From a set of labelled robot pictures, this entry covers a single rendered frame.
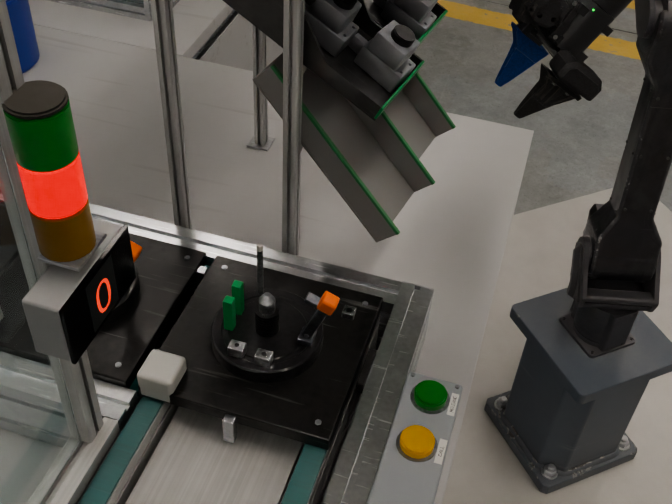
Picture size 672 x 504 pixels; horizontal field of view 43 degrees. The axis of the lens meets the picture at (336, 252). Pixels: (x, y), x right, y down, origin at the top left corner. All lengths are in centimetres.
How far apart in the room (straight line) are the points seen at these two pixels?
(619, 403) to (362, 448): 30
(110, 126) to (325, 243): 50
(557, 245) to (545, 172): 162
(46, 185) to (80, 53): 116
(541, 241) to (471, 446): 43
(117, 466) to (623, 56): 316
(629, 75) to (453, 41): 72
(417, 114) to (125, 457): 70
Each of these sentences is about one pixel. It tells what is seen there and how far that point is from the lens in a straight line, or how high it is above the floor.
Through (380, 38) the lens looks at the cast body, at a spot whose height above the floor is 126.
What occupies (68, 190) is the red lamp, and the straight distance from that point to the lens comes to 74.
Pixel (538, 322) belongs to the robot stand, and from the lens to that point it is 103.
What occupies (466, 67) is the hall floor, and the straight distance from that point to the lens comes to 356.
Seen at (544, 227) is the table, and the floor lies 86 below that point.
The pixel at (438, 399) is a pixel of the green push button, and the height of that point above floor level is 97.
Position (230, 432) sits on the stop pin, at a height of 95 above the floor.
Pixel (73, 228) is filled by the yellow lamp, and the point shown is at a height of 130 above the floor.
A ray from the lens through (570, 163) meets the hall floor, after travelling 314.
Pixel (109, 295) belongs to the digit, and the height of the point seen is 119.
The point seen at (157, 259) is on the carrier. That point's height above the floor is 97.
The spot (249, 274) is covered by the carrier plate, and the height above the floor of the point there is 97.
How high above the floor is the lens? 179
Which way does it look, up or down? 43 degrees down
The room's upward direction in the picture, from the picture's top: 4 degrees clockwise
